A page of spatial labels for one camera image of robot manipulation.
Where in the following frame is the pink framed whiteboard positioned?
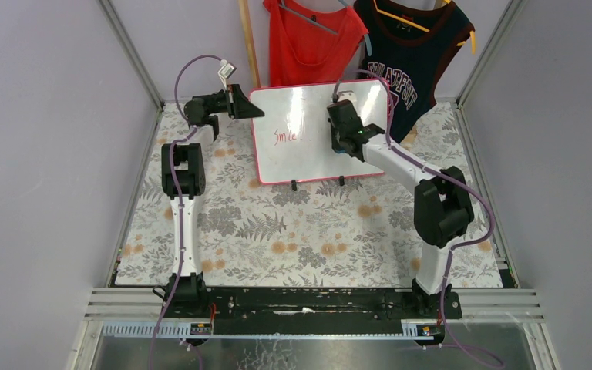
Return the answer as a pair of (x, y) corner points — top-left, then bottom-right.
(249, 79), (388, 184)

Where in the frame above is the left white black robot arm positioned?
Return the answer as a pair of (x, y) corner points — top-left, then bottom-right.
(161, 84), (264, 305)

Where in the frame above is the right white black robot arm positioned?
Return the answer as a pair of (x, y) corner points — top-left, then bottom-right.
(327, 99), (475, 321)

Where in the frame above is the red tank top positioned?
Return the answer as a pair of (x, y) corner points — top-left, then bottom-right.
(263, 1), (368, 87)

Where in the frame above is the floral table mat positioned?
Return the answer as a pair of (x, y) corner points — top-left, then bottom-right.
(112, 102), (512, 288)

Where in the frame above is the wooden pole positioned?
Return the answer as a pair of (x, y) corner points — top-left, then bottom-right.
(237, 0), (261, 88)

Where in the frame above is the navy basketball jersey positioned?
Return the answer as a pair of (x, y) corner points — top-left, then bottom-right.
(353, 1), (475, 142)

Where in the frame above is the blue grey clothes hanger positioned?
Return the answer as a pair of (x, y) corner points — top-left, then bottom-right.
(278, 0), (373, 56)

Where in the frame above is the yellow clothes hanger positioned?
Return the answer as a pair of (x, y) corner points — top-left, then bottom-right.
(372, 0), (478, 56)

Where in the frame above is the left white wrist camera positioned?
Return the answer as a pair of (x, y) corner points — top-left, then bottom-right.
(217, 59), (237, 87)

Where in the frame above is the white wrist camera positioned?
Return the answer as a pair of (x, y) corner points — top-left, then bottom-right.
(332, 90), (358, 106)
(217, 59), (237, 87)

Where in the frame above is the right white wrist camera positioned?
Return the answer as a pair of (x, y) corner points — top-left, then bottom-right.
(332, 90), (358, 106)

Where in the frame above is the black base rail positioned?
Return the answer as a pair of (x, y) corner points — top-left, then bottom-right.
(162, 287), (463, 336)

